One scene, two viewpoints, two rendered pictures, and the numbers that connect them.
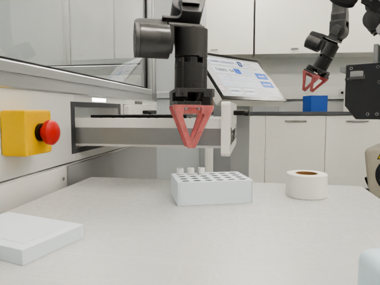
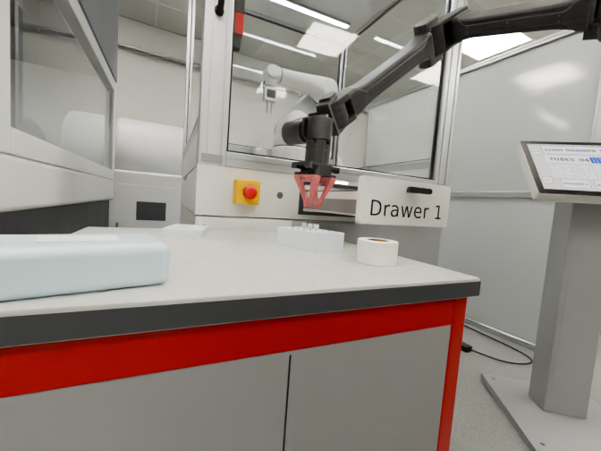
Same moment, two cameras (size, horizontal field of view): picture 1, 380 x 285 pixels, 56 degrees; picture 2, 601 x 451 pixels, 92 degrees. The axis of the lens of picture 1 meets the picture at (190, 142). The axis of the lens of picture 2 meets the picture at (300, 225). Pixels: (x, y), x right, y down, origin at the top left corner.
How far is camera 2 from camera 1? 0.59 m
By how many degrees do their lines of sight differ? 55
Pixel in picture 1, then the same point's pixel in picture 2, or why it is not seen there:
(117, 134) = not seen: hidden behind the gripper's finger
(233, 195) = (305, 243)
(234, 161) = (574, 273)
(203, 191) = (289, 236)
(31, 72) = (261, 160)
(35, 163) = (260, 212)
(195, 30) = (312, 119)
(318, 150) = not seen: outside the picture
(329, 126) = not seen: outside the picture
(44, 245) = (173, 231)
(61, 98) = (290, 177)
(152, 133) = (330, 202)
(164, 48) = (295, 135)
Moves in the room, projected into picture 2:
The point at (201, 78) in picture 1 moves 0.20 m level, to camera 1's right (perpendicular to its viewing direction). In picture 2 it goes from (313, 154) to (386, 143)
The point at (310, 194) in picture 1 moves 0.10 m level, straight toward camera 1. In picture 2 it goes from (360, 257) to (305, 256)
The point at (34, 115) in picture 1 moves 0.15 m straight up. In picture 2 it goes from (244, 182) to (247, 129)
